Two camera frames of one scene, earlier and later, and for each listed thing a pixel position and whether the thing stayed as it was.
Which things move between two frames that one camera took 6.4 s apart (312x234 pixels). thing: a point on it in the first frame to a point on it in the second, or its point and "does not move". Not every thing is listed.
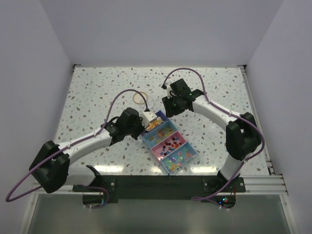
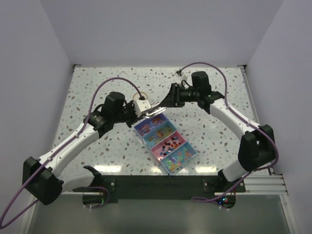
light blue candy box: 173,161 does not move
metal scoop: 157,121 to 155,109
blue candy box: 151,138 does not move
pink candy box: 167,145 does not move
